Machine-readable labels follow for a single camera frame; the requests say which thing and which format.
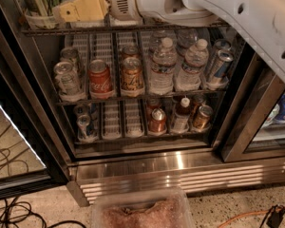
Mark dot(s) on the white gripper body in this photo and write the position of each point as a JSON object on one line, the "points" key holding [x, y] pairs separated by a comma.
{"points": [[122, 2]]}

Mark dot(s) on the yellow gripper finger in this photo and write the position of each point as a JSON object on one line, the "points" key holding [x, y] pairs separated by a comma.
{"points": [[81, 11]]}

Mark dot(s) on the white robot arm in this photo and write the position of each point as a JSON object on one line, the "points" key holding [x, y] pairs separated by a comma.
{"points": [[260, 22]]}

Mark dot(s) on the water bottle rear middle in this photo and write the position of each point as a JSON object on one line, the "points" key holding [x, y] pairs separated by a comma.
{"points": [[155, 40]]}

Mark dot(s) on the water bottle front middle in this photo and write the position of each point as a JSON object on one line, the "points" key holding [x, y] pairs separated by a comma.
{"points": [[163, 64]]}

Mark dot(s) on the water bottle rear right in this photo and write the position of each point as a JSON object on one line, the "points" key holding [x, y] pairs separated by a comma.
{"points": [[185, 39]]}

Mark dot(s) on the water bottle front right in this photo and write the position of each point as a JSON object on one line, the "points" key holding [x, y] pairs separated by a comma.
{"points": [[195, 59]]}

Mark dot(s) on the brown glass bottle white cap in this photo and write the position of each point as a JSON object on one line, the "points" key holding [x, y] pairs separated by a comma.
{"points": [[181, 115]]}

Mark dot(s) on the open fridge glass door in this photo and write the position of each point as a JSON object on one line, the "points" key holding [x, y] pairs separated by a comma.
{"points": [[28, 162]]}

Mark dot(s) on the right fridge glass door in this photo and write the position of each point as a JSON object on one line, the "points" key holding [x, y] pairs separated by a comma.
{"points": [[250, 97]]}

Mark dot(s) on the orange can rear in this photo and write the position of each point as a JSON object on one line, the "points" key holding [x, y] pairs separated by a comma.
{"points": [[130, 51]]}

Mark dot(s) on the orange can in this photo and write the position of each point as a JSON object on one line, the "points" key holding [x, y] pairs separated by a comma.
{"points": [[130, 51], [132, 74]]}

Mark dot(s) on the silver can rear left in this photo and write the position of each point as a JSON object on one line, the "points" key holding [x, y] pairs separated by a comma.
{"points": [[71, 54]]}

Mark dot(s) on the red coca-cola can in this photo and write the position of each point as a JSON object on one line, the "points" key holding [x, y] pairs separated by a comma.
{"points": [[99, 77]]}

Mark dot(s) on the silver can front left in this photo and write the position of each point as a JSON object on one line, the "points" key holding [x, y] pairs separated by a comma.
{"points": [[67, 78]]}

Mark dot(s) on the orange can front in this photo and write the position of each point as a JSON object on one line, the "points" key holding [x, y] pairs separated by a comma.
{"points": [[132, 74]]}

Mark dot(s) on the blue can bottom rear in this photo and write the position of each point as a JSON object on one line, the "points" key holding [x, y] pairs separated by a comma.
{"points": [[86, 109]]}

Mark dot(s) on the red can bottom rear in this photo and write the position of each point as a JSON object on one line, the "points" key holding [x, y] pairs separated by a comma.
{"points": [[152, 104]]}

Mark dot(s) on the silver blue slim can rear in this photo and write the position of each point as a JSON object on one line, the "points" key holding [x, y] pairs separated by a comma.
{"points": [[217, 46]]}

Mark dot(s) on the silver blue slim can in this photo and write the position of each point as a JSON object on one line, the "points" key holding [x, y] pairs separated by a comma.
{"points": [[217, 46], [221, 63]]}

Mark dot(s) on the blue can bottom front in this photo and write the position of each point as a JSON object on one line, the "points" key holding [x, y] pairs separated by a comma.
{"points": [[86, 127]]}

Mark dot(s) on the silver blue slim can front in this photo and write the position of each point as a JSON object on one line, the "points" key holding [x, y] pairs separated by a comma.
{"points": [[221, 63]]}

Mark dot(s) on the copper can bottom rear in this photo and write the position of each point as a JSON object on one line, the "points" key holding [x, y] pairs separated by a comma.
{"points": [[196, 102]]}

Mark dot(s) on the copper can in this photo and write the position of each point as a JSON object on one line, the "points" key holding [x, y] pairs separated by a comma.
{"points": [[203, 117], [196, 102]]}

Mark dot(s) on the red can bottom front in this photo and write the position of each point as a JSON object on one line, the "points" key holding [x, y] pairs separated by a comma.
{"points": [[157, 120]]}

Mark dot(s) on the copper can bottom front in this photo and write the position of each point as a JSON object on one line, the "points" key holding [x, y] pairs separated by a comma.
{"points": [[203, 117]]}

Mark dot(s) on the clear plastic bin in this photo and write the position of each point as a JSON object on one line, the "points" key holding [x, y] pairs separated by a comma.
{"points": [[161, 208]]}

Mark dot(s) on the black plug connector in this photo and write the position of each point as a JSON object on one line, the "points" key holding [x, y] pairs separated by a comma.
{"points": [[276, 216]]}

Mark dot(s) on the top wire shelf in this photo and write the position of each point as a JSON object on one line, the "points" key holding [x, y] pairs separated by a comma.
{"points": [[96, 30]]}

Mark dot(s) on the wire shelf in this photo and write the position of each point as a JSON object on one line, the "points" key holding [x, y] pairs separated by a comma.
{"points": [[144, 96], [96, 30]]}

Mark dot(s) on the middle wire shelf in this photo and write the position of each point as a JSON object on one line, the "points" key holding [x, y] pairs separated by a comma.
{"points": [[144, 96]]}

